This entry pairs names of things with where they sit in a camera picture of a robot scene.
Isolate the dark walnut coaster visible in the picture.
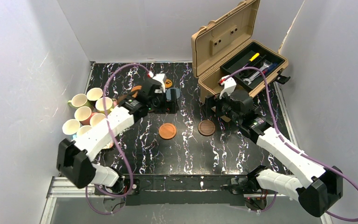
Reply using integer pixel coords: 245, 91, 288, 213
198, 120, 216, 136

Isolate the light wooden coaster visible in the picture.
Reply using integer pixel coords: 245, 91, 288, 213
158, 123, 177, 140

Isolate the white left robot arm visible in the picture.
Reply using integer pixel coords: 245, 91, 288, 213
56, 74, 180, 197

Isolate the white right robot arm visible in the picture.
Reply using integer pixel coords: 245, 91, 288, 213
204, 91, 343, 217

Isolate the blue grey coaster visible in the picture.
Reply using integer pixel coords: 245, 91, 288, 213
165, 88, 181, 101

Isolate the orange smiley coaster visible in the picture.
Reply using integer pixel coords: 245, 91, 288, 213
165, 78, 173, 89

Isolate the orange wooden coaster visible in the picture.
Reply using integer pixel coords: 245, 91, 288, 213
131, 85, 142, 98

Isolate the dark brown coaster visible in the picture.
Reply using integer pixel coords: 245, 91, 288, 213
117, 94, 129, 106

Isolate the red blue screwdriver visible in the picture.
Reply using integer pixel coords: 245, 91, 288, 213
260, 62, 278, 75

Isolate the silver wrench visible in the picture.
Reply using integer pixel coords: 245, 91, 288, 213
243, 61, 273, 85

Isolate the black toolbox tray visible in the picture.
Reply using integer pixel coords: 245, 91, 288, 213
220, 41, 287, 92

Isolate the yellow mug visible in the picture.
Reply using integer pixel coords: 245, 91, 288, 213
95, 97, 115, 114

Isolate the floral tray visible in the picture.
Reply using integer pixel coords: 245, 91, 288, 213
100, 98, 119, 151

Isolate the tan plastic toolbox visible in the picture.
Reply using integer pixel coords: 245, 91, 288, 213
192, 0, 289, 103

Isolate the pink mug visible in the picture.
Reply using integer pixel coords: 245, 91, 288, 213
74, 106, 93, 125

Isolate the green mug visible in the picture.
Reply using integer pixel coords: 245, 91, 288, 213
67, 93, 92, 109

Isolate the blue mug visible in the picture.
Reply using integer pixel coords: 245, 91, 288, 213
62, 119, 81, 141

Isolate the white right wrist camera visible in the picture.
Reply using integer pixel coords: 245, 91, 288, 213
218, 75, 236, 99

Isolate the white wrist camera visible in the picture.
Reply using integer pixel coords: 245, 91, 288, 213
152, 73, 167, 93
218, 75, 236, 99

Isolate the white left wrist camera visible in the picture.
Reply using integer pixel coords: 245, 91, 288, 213
152, 73, 167, 93

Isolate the yellow handled screwdriver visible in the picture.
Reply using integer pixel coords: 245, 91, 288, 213
243, 53, 260, 68

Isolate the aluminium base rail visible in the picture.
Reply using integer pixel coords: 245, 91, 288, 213
41, 175, 332, 224

